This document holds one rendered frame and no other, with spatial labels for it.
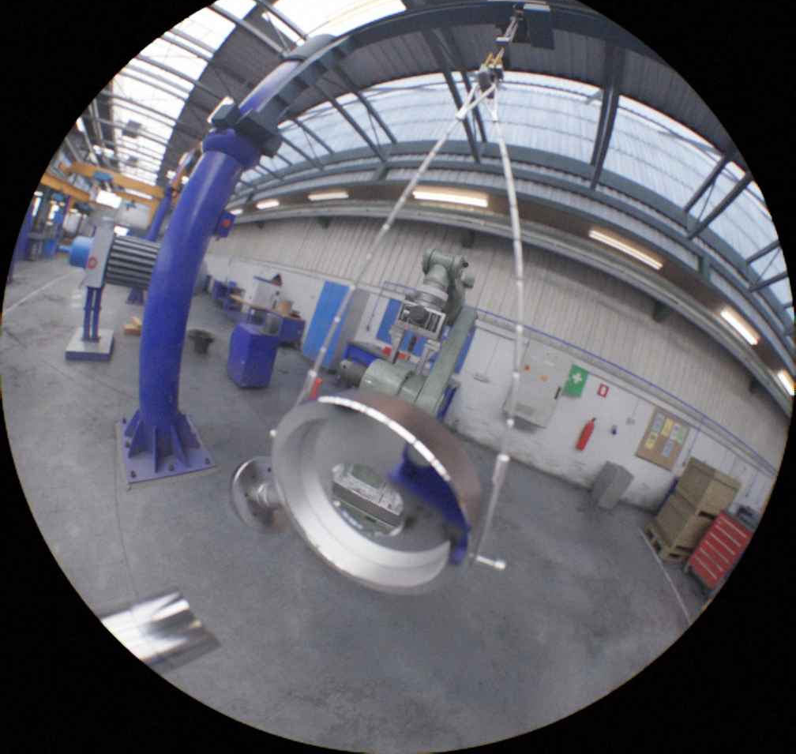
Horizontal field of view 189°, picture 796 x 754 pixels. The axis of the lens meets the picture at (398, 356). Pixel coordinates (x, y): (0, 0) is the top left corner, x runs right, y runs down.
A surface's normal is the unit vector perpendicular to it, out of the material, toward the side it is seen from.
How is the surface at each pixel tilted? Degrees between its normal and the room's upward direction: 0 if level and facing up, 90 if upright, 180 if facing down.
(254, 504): 49
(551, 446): 90
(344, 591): 0
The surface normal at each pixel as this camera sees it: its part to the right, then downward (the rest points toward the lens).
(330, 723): 0.35, -0.93
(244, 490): 0.83, -0.33
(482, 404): -0.43, -0.04
